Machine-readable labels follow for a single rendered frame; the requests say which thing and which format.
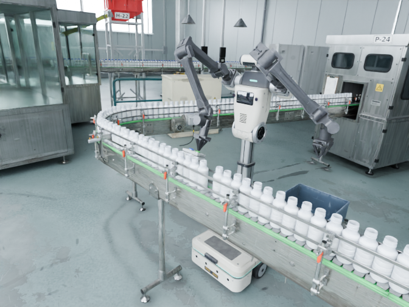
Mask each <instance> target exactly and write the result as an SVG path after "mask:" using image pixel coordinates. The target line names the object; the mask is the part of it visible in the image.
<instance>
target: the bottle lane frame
mask: <svg viewBox="0 0 409 307"><path fill-rule="evenodd" d="M103 148H104V149H106V150H107V154H108V155H109V156H107V157H108V162H106V161H105V164H106V165H107V166H109V167H110V168H112V169H114V170H115V171H117V172H118V173H120V174H122V175H123V176H125V157H123V155H122V152H120V151H118V150H117V149H115V148H113V147H111V146H109V145H107V144H105V143H103ZM133 163H134V164H135V167H134V168H133V169H134V170H135V174H133V175H130V176H129V178H128V179H130V180H131V181H133V182H135V183H136V184H137V185H139V186H141V187H143V188H144V189H146V190H147V191H149V184H150V183H152V184H153V185H155V186H157V187H158V190H159V198H160V199H162V200H163V201H165V199H166V195H165V192H166V180H165V179H164V174H161V173H160V172H159V171H158V170H155V169H154V168H151V167H150V166H147V165H146V164H144V163H141V162H140V161H138V160H136V159H134V158H132V157H130V156H128V155H127V164H128V168H132V167H133ZM133 169H130V170H129V174H132V173H133ZM174 186H176V187H177V191H175V193H176V194H177V197H176V198H174V192H173V193H171V194H170V199H172V198H174V199H172V200H171V201H170V203H169V205H172V206H173V207H174V208H176V209H178V210H179V211H181V212H182V213H184V214H186V215H187V216H189V217H191V218H192V219H193V220H195V221H197V222H198V223H200V224H202V225H203V226H205V227H206V228H208V229H210V230H211V231H213V232H214V233H216V234H218V235H219V236H221V237H222V234H223V226H224V221H225V212H224V211H223V205H222V206H221V205H220V203H218V202H216V201H215V200H212V199H210V198H209V197H206V196H205V195H204V194H201V193H199V192H197V191H195V190H194V189H191V188H190V187H188V186H186V185H184V184H182V183H181V182H178V181H176V180H174V179H173V178H170V177H169V192H172V191H174ZM165 202H166V201H165ZM233 218H235V219H237V221H236V225H233V226H235V227H236V232H234V233H233V234H231V235H229V238H228V239H226V240H227V241H229V242H230V243H232V244H234V245H235V246H237V247H238V248H240V249H242V250H243V251H245V252H247V253H248V254H250V255H251V256H253V257H255V258H256V259H258V260H259V261H261V262H262V263H264V264H266V265H267V266H269V267H270V268H272V269H274V270H275V271H277V272H279V273H280V274H282V275H283V276H285V277H287V278H288V279H289V280H292V281H293V282H294V283H296V284H298V285H299V286H301V287H302V288H304V289H306V290H307V291H309V292H311V291H310V290H311V288H312V284H313V283H312V281H313V279H314V276H315V271H316V265H317V256H316V254H315V253H313V250H312V251H310V250H307V249H305V248H304V246H300V245H298V244H296V243H295V242H296V241H294V242H292V241H290V240H289V239H287V237H286V238H285V237H283V236H281V235H279V234H280V233H275V232H273V231H272V229H270V230H269V229H267V228H265V227H264V225H263V226H262V225H260V224H258V223H257V222H254V221H252V220H251V218H247V217H245V216H244V215H241V214H239V213H238V211H237V212H235V211H233V210H232V208H231V209H229V211H228V226H230V225H232V224H233ZM332 261H333V260H331V261H328V260H327V259H325V258H323V262H322V265H321V270H320V275H319V279H321V277H322V276H323V275H324V274H323V273H324V268H327V269H329V270H330V271H329V275H328V277H327V276H326V277H325V278H326V279H327V283H326V285H324V286H323V287H322V288H321V289H320V290H319V292H320V293H319V294H317V295H316V296H317V297H318V298H320V299H322V300H323V301H325V302H326V303H328V304H330V305H331V306H333V307H409V302H406V301H405V300H403V299H402V296H400V297H397V296H395V295H393V294H391V293H389V289H387V290H384V289H382V288H380V287H378V286H377V283H374V284H372V283H370V282H368V281H366V280H365V276H364V277H363V278H361V277H359V276H357V275H355V274H353V273H354V271H352V272H350V271H348V270H346V269H344V268H343V265H342V266H338V265H336V264H334V263H333V262H332Z"/></svg>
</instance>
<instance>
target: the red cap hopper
mask: <svg viewBox="0 0 409 307"><path fill-rule="evenodd" d="M143 1H144V0H103V5H104V10H103V11H109V12H112V13H113V16H114V17H108V20H109V21H107V18H106V19H105V33H106V43H107V59H110V49H111V59H113V61H114V53H115V54H116V55H118V53H119V54H120V55H121V56H123V55H122V54H121V53H120V52H119V51H118V50H117V49H116V48H115V47H131V48H134V49H133V50H132V51H131V52H130V53H129V54H128V55H130V54H131V53H132V52H133V51H134V50H135V49H136V53H135V55H134V57H135V56H136V61H138V60H139V52H140V51H141V50H142V62H143V60H145V50H144V12H143V4H142V2H143ZM139 14H141V22H140V23H138V15H139ZM132 18H135V22H127V21H128V20H130V19H132ZM108 24H109V29H110V44H109V38H108ZM112 24H123V25H132V26H135V35H136V45H135V46H129V45H114V44H113V31H112ZM138 25H141V44H142V46H139V45H138ZM113 48H114V49H115V50H116V51H117V52H118V53H117V52H116V51H115V50H114V49H113ZM139 48H140V49H139ZM108 75H109V83H110V100H111V106H110V107H113V101H114V100H113V90H112V81H111V73H108ZM114 79H116V77H115V73H113V80H114ZM119 91H120V89H118V90H117V91H116V83H115V93H116V94H117V93H118V92H119ZM124 94H125V92H124V93H123V94H122V95H121V96H120V97H117V95H116V101H119V99H126V98H136V96H132V97H123V95H124ZM138 100H146V90H145V80H143V98H142V97H141V94H140V80H138Z"/></svg>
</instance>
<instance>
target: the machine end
mask: <svg viewBox="0 0 409 307"><path fill-rule="evenodd" d="M326 44H329V45H330V48H329V54H327V55H326V57H328V59H327V65H326V72H325V75H324V82H323V88H322V92H321V93H320V94H324V89H325V85H326V79H327V76H335V77H339V78H338V83H337V89H336V93H335V94H339V93H352V96H356V95H358V96H359V95H362V96H361V98H360V102H359V103H360V104H359V108H358V112H357V115H353V116H342V117H335V118H334V119H333V120H334V122H336V123H337V124H338V125H339V126H340V129H339V131H338V132H337V133H335V134H331V136H330V137H331V138H334V140H333V142H334V144H333V145H332V147H331V148H330V149H329V151H328V152H330V153H333V154H335V155H338V156H340V157H343V158H345V159H348V160H351V161H353V162H355V163H358V164H360V165H363V166H366V167H367V168H369V171H366V172H365V174H367V175H374V173H373V172H371V170H372V169H377V168H381V167H384V166H389V165H392V164H395V165H392V166H391V167H392V168H395V169H399V168H400V167H398V166H397V164H398V163H402V162H406V161H409V34H386V35H327V38H326Z"/></svg>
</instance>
